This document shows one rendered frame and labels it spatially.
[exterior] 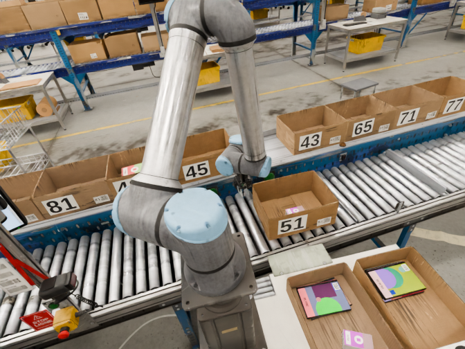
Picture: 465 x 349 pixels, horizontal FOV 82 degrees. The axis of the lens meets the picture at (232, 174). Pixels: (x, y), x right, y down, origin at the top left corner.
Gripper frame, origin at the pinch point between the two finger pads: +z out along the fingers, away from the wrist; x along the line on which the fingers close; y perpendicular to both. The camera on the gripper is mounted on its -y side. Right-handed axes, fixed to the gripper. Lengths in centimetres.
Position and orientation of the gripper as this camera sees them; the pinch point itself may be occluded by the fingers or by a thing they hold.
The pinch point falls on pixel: (242, 193)
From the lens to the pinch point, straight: 148.2
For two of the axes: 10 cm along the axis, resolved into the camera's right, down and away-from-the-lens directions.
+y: 3.1, 5.6, -7.7
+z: 0.9, 7.8, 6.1
